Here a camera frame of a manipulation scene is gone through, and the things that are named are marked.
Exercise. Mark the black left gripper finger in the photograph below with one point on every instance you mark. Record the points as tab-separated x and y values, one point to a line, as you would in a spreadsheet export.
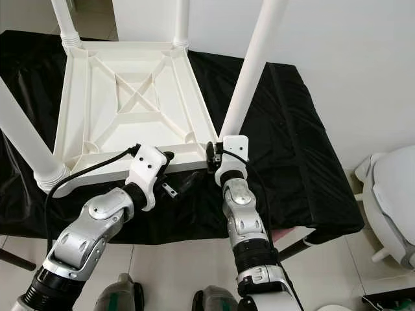
187	182
166	156

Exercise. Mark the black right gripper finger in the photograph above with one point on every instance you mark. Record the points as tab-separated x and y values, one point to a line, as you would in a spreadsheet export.
211	155

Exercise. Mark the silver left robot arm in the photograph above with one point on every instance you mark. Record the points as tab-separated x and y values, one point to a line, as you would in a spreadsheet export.
91	233

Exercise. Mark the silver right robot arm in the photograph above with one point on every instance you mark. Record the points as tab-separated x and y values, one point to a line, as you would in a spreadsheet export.
246	214

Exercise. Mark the black table cloth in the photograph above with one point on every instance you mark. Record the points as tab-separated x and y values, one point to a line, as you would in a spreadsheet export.
311	181

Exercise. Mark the white plastic chair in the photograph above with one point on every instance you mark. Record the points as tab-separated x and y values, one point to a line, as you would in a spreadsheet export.
392	201

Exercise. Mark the white round stool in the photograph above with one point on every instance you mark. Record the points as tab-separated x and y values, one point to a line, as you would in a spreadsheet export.
334	308

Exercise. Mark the dark low box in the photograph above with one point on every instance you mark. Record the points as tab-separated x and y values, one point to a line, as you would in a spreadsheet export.
392	299

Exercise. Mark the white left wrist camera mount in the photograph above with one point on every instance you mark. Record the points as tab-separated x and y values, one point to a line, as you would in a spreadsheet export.
149	168

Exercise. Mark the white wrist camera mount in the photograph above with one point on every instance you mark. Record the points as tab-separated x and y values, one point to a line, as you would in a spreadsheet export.
149	168
235	149

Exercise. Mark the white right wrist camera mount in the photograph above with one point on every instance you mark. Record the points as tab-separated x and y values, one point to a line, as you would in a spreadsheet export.
235	149

